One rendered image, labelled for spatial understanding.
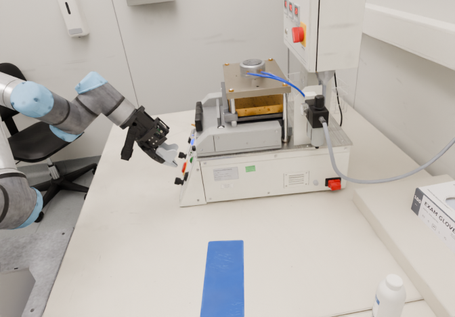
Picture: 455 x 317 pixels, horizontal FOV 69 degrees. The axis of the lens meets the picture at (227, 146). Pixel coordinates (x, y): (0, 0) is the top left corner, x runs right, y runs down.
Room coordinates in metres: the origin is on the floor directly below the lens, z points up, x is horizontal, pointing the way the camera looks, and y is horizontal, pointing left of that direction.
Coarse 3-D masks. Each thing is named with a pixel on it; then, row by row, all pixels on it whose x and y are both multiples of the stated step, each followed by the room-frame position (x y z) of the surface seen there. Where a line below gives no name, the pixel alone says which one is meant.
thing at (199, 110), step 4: (196, 104) 1.04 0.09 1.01; (200, 104) 1.03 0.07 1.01; (196, 108) 1.00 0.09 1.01; (200, 108) 1.00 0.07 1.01; (196, 112) 0.97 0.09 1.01; (200, 112) 0.97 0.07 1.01; (196, 116) 0.94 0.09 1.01; (200, 116) 0.95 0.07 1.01; (196, 120) 0.92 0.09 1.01; (200, 120) 0.92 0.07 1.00; (196, 124) 0.92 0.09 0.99; (200, 124) 0.92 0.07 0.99; (196, 128) 0.92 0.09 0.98; (200, 128) 0.92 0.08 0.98
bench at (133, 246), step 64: (128, 128) 1.45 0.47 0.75; (192, 128) 1.38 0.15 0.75; (128, 192) 0.93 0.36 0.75; (320, 192) 0.82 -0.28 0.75; (64, 256) 0.67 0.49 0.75; (128, 256) 0.64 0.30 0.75; (192, 256) 0.62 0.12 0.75; (256, 256) 0.60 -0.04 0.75; (320, 256) 0.58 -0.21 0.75; (384, 256) 0.55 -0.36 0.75
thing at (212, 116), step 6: (216, 102) 1.04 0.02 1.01; (204, 108) 1.09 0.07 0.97; (210, 108) 1.08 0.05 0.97; (216, 108) 1.08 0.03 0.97; (222, 108) 1.07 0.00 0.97; (204, 114) 1.03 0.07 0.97; (210, 114) 1.03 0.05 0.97; (216, 114) 1.02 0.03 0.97; (222, 114) 1.02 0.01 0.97; (204, 120) 0.99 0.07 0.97; (210, 120) 0.99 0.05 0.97; (216, 120) 0.98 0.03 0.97; (222, 120) 0.98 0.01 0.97; (288, 120) 0.93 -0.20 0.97; (204, 126) 0.95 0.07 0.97; (210, 126) 0.94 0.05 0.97; (216, 126) 0.94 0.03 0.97; (288, 126) 0.89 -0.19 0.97; (198, 132) 0.91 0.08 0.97; (288, 132) 0.88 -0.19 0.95
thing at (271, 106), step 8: (256, 96) 0.97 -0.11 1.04; (264, 96) 0.96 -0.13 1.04; (272, 96) 0.95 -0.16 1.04; (280, 96) 0.95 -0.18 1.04; (240, 104) 0.92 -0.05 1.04; (248, 104) 0.91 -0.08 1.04; (256, 104) 0.91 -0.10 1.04; (264, 104) 0.90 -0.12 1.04; (272, 104) 0.89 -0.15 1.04; (280, 104) 0.89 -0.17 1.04; (240, 112) 0.89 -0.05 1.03; (248, 112) 0.89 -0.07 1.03; (256, 112) 0.89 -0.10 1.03; (264, 112) 0.89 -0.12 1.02; (272, 112) 0.89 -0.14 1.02; (280, 112) 0.89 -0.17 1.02; (240, 120) 0.89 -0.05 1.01
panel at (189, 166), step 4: (192, 124) 1.11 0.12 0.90; (188, 144) 1.13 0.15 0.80; (188, 148) 1.09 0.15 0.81; (188, 156) 1.01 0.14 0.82; (184, 160) 1.09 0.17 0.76; (188, 160) 0.98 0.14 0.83; (192, 160) 0.86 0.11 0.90; (188, 164) 0.94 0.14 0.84; (192, 164) 0.85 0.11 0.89; (188, 168) 0.91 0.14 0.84; (184, 172) 0.96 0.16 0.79; (188, 172) 0.87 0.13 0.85; (188, 176) 0.85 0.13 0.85; (184, 180) 0.90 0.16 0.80; (184, 184) 0.87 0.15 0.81; (184, 188) 0.84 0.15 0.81; (180, 196) 0.86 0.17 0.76; (180, 200) 0.84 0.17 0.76
